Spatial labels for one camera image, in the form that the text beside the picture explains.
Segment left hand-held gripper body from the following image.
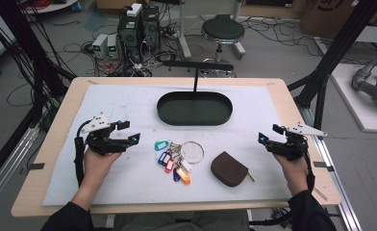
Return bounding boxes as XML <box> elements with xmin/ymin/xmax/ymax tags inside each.
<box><xmin>80</xmin><ymin>112</ymin><xmax>129</xmax><ymax>158</ymax></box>

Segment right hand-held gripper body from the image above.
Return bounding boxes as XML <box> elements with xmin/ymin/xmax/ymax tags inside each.
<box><xmin>266</xmin><ymin>121</ymin><xmax>328</xmax><ymax>162</ymax></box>

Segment person's left hand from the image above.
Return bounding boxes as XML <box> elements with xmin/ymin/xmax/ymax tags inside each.
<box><xmin>80</xmin><ymin>147</ymin><xmax>123</xmax><ymax>191</ymax></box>

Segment person's right hand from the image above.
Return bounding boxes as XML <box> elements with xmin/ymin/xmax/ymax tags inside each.
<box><xmin>271</xmin><ymin>152</ymin><xmax>310</xmax><ymax>196</ymax></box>

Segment brown zipper pouch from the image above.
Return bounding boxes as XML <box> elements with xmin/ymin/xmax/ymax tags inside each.
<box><xmin>210</xmin><ymin>151</ymin><xmax>256</xmax><ymax>189</ymax></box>

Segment white table mat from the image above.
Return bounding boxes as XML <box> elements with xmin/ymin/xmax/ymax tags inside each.
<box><xmin>41</xmin><ymin>84</ymin><xmax>293</xmax><ymax>207</ymax></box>

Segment bunch of coloured key tags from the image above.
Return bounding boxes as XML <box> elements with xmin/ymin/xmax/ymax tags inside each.
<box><xmin>154</xmin><ymin>139</ymin><xmax>192</xmax><ymax>186</ymax></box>

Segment black tray key stand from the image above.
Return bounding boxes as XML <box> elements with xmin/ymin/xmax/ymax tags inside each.
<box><xmin>156</xmin><ymin>60</ymin><xmax>235</xmax><ymax>127</ymax></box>

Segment grey power supply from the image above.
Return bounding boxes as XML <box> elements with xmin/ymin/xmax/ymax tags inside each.
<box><xmin>91</xmin><ymin>33</ymin><xmax>110</xmax><ymax>60</ymax></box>
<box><xmin>107</xmin><ymin>34</ymin><xmax>121</xmax><ymax>60</ymax></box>

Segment white platform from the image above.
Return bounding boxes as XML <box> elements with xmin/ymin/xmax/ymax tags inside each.
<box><xmin>330</xmin><ymin>63</ymin><xmax>377</xmax><ymax>135</ymax></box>

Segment black computer tower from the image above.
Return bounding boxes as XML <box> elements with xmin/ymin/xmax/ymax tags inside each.
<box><xmin>116</xmin><ymin>11</ymin><xmax>143</xmax><ymax>64</ymax></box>
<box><xmin>141</xmin><ymin>4</ymin><xmax>162</xmax><ymax>54</ymax></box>

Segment person's legs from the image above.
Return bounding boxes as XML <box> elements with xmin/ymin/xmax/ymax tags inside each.
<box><xmin>113</xmin><ymin>210</ymin><xmax>252</xmax><ymax>231</ymax></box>

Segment grey metal stand leg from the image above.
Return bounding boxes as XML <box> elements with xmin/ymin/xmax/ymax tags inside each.
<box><xmin>176</xmin><ymin>0</ymin><xmax>193</xmax><ymax>61</ymax></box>

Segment black round stool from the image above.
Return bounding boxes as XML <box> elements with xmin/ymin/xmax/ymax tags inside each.
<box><xmin>200</xmin><ymin>14</ymin><xmax>247</xmax><ymax>79</ymax></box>

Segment white box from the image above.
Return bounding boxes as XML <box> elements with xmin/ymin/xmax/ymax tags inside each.
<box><xmin>126</xmin><ymin>3</ymin><xmax>143</xmax><ymax>18</ymax></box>

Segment cardboard box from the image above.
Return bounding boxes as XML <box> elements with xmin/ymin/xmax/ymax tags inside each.
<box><xmin>299</xmin><ymin>0</ymin><xmax>359</xmax><ymax>40</ymax></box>

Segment left hand-held gripper cable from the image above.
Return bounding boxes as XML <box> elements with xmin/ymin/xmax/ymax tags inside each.
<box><xmin>73</xmin><ymin>119</ymin><xmax>93</xmax><ymax>189</ymax></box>

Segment hand-held gripper cable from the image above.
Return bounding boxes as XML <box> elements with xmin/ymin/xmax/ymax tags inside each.
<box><xmin>73</xmin><ymin>119</ymin><xmax>93</xmax><ymax>189</ymax></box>
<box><xmin>300</xmin><ymin>136</ymin><xmax>316</xmax><ymax>193</ymax></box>

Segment right hand-held gripper cable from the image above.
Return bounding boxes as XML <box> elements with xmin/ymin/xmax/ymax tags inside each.
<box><xmin>300</xmin><ymin>136</ymin><xmax>316</xmax><ymax>193</ymax></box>

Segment large metal key ring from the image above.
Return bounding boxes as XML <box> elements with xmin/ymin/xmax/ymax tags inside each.
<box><xmin>180</xmin><ymin>141</ymin><xmax>206</xmax><ymax>166</ymax></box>

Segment aluminium rail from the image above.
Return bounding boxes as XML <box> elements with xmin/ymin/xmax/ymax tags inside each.
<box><xmin>0</xmin><ymin>124</ymin><xmax>40</xmax><ymax>215</ymax></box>
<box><xmin>298</xmin><ymin>105</ymin><xmax>364</xmax><ymax>231</ymax></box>

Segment black frame post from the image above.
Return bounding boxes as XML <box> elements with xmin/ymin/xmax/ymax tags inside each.
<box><xmin>0</xmin><ymin>0</ymin><xmax>77</xmax><ymax>97</ymax></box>
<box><xmin>287</xmin><ymin>0</ymin><xmax>377</xmax><ymax>131</ymax></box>

